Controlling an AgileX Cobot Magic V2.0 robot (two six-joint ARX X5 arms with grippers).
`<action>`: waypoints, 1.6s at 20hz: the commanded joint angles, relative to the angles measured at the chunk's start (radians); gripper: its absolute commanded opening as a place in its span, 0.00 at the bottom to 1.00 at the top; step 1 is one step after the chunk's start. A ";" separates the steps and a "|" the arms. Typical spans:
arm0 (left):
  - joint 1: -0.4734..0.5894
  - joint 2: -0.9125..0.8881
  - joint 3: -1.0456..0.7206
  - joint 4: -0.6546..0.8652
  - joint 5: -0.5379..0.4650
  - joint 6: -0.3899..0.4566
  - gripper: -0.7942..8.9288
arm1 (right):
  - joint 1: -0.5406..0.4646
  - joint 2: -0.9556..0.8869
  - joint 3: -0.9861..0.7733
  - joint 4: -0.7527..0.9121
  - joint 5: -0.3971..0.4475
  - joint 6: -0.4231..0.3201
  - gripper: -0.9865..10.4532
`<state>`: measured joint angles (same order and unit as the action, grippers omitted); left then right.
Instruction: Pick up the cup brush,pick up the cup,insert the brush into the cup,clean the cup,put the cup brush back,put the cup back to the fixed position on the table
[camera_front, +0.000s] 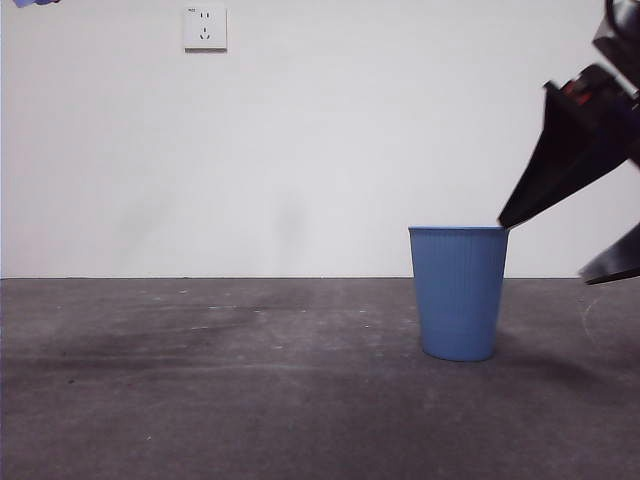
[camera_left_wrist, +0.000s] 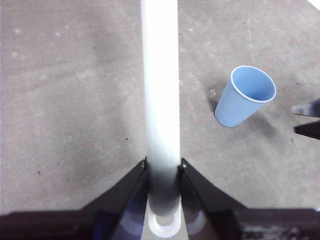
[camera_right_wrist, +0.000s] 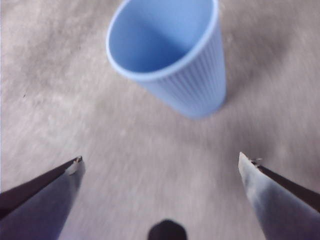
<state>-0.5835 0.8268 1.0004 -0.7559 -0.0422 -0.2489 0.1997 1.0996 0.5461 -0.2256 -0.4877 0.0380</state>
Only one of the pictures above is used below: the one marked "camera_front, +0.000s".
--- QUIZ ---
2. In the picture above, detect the white wall socket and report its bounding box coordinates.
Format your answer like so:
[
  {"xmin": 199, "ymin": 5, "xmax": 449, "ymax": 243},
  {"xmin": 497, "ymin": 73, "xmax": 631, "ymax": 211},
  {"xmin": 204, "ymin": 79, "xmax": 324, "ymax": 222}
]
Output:
[{"xmin": 182, "ymin": 5, "xmax": 228, "ymax": 53}]

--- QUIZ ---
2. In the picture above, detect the blue ribbed plastic cup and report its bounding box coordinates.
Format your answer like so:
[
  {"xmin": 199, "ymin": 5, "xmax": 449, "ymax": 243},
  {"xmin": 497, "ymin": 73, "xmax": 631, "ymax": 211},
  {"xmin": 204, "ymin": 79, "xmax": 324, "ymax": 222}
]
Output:
[{"xmin": 407, "ymin": 225, "xmax": 510, "ymax": 363}]

